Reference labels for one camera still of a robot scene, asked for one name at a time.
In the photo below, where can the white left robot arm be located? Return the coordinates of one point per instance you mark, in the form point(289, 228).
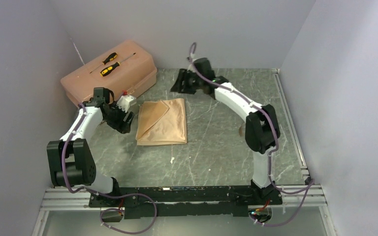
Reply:
point(71, 163)

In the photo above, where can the aluminium frame rail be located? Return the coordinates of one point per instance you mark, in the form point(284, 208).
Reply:
point(60, 199)

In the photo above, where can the orange cloth napkin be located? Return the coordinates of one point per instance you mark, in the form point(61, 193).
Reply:
point(162, 122)

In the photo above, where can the yellow black screwdriver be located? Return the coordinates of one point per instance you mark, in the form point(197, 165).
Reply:
point(107, 70)
point(124, 59)

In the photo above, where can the upper yellow black screwdriver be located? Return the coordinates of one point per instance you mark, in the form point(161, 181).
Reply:
point(107, 70)

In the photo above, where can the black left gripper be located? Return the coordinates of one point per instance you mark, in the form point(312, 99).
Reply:
point(124, 127)

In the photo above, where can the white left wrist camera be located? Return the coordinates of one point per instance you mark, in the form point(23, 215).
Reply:
point(126, 102)

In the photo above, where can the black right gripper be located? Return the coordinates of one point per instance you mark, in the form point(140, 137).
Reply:
point(182, 76)

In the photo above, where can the pink plastic toolbox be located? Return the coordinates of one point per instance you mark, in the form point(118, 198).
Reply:
point(135, 75)

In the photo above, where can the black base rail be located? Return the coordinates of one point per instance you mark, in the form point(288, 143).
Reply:
point(235, 200)

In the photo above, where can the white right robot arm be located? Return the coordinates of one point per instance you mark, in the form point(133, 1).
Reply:
point(261, 125)

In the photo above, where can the lower yellow black screwdriver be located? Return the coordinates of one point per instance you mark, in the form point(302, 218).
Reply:
point(124, 59)

